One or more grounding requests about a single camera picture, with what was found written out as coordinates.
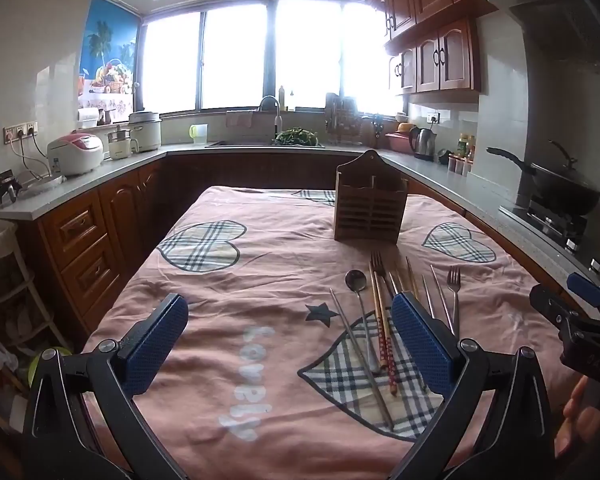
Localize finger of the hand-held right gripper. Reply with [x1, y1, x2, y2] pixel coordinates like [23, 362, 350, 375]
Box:
[529, 283, 583, 335]
[566, 272, 600, 326]

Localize steel electric kettle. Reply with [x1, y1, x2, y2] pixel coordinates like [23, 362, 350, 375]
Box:
[409, 126, 437, 162]

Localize gas stove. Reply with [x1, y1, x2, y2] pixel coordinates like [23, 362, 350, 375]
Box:
[499, 200, 600, 272]

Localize group of condiment bottles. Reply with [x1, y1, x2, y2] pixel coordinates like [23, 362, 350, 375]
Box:
[447, 133, 477, 177]

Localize small white electric pot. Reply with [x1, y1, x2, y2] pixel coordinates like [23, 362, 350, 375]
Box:
[107, 127, 140, 161]

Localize black wok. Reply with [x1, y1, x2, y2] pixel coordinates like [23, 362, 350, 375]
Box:
[486, 140, 600, 217]

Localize silver fork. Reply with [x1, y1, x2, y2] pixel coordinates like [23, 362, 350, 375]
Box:
[446, 265, 462, 338]

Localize dish rack with knives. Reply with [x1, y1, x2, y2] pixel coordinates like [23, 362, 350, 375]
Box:
[324, 92, 364, 147]

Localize triple wall outlet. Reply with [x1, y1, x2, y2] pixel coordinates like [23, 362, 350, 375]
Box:
[2, 122, 39, 142]

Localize green vegetables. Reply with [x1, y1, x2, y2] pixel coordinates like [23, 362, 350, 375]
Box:
[275, 128, 321, 147]

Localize black clamp stand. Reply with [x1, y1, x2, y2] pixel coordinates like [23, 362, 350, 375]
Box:
[0, 170, 24, 204]

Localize pink plaid heart tablecloth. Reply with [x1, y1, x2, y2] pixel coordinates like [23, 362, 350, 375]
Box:
[82, 185, 576, 480]

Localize red patterned wooden chopstick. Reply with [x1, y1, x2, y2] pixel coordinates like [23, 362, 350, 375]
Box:
[369, 259, 388, 366]
[374, 270, 399, 397]

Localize white and pink rice cooker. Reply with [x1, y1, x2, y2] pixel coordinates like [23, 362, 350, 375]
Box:
[46, 131, 104, 177]

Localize wooden kitchen cabinets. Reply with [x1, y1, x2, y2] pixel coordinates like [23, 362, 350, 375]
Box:
[17, 152, 600, 335]
[367, 0, 512, 94]

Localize fruit and palm wall poster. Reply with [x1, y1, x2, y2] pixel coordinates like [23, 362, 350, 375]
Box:
[78, 0, 141, 111]

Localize wooden lower kitchen cabinets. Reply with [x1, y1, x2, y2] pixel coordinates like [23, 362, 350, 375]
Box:
[17, 152, 600, 335]

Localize copper fork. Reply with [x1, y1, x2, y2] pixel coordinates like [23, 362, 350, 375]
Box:
[371, 251, 398, 306]

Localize range hood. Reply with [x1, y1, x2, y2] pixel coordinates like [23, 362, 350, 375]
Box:
[480, 0, 600, 68]

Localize large kitchen window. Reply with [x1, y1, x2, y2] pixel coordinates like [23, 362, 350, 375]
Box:
[139, 0, 407, 117]

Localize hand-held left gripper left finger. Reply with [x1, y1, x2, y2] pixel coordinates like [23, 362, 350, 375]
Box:
[22, 292, 191, 480]

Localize wooden upper kitchen cabinets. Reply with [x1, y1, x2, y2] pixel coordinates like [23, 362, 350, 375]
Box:
[367, 0, 512, 94]

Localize pink basin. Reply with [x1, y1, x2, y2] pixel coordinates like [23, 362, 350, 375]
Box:
[385, 131, 415, 154]

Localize kitchen faucet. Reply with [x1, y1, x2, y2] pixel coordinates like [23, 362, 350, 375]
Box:
[258, 95, 284, 144]

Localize large white rice cooker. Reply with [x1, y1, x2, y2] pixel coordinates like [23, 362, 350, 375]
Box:
[128, 111, 162, 152]

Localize wooden utensil holder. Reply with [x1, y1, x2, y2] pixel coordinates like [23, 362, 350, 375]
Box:
[333, 149, 410, 245]

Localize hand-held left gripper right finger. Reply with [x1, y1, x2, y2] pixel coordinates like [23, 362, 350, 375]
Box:
[390, 291, 553, 480]

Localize kitchen sink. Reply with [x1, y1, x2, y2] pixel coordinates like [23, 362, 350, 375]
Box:
[205, 139, 326, 149]

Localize grey kitchen countertop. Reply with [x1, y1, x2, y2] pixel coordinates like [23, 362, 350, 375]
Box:
[0, 140, 600, 311]

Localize metal spoon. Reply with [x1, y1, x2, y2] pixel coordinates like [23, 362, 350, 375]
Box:
[344, 269, 382, 374]

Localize person's right hand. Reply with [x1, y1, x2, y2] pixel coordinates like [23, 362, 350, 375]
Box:
[554, 375, 600, 461]

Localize white storage rack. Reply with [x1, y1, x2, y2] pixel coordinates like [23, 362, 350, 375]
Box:
[0, 220, 77, 436]

